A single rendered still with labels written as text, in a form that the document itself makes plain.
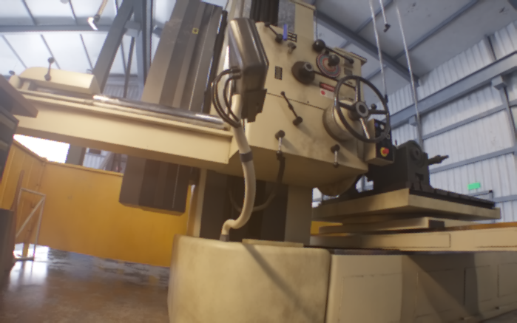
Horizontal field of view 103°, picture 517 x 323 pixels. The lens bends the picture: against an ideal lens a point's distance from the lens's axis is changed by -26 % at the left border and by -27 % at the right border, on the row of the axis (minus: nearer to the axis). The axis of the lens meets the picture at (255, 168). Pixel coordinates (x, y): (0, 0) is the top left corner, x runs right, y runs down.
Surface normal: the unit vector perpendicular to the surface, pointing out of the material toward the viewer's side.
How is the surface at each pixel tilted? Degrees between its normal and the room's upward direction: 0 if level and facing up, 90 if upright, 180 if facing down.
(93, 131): 90
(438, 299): 90
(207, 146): 90
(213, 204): 90
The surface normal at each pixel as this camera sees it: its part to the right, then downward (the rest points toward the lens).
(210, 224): 0.33, -0.21
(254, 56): 0.08, -0.26
